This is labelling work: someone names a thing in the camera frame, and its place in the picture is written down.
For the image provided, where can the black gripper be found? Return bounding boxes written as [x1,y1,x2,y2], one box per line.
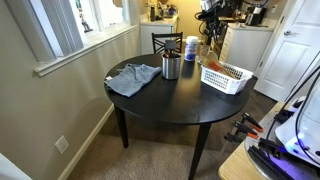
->
[202,14,223,47]

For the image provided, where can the large wooden spoon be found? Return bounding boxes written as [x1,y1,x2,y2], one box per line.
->
[203,49,235,78]

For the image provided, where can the silver utensil holder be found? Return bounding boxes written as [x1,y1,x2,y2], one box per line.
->
[161,53,182,81]

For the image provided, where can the clear drinking glass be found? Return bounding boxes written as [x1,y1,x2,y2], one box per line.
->
[198,44,212,65]

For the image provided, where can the white wipes canister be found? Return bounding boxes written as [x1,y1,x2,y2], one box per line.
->
[183,35,200,63]

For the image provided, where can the red silicone spatula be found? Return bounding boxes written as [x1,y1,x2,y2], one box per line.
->
[208,60,221,73]

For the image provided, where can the white drawer cabinet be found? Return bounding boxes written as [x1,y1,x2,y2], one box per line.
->
[219,22,275,73]

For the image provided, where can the slotted wooden turner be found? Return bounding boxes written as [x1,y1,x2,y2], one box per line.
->
[216,64,239,80]

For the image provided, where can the black spatula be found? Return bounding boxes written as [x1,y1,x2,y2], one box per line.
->
[163,39,178,58]

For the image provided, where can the white plastic basket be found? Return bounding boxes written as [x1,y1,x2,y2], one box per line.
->
[200,61,255,96]

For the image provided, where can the black coffee maker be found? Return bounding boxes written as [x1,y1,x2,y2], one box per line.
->
[244,4,268,27]

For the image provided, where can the black wooden chair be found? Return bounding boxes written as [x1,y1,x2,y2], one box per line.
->
[151,31,184,55]

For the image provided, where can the white kitchen counter cabinet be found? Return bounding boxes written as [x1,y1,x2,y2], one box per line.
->
[139,14,180,56]

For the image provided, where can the black round table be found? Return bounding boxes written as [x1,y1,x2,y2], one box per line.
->
[103,52,260,180]

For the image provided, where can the white panel door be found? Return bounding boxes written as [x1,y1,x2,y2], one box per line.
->
[253,0,320,103]

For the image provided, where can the blue-grey cloth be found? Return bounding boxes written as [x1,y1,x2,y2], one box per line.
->
[103,62,163,99]

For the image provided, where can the black orange bar clamp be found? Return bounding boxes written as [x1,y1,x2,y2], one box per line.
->
[241,112,265,134]
[223,121,260,145]

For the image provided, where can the light wooden robot table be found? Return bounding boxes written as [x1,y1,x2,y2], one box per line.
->
[217,101,320,180]

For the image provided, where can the white framed window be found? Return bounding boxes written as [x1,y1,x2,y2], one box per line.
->
[5,0,140,78]

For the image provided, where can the silver door handle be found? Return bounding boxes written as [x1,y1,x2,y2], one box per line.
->
[283,29,298,37]

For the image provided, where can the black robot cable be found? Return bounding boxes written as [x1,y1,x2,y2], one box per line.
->
[265,50,320,158]
[294,77,320,167]

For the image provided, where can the metal base plate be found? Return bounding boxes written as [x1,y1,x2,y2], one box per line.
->
[244,110,320,180]

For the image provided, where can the black aluminium rail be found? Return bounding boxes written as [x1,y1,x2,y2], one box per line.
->
[247,144,288,180]

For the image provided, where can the white wall outlet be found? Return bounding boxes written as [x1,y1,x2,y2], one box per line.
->
[54,134,71,155]

